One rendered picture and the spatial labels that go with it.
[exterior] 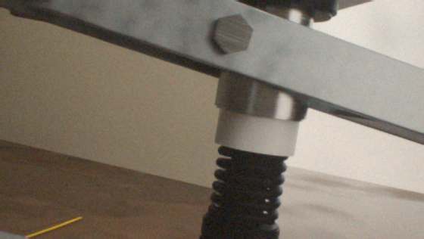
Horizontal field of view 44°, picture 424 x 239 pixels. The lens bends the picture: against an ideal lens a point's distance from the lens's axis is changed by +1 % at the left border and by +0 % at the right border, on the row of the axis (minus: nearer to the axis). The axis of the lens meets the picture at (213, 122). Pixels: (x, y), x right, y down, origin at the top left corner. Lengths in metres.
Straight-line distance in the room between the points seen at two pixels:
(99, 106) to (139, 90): 0.56
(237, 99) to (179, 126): 5.35
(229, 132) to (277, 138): 0.04
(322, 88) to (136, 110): 5.63
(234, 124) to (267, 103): 0.03
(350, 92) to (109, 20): 0.19
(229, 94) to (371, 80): 0.11
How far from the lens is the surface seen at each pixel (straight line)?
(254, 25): 0.39
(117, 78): 6.16
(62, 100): 6.57
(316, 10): 0.43
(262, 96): 0.41
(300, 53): 0.40
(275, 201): 0.45
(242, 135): 0.42
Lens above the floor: 1.00
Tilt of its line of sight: 3 degrees down
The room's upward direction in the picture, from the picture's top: 9 degrees clockwise
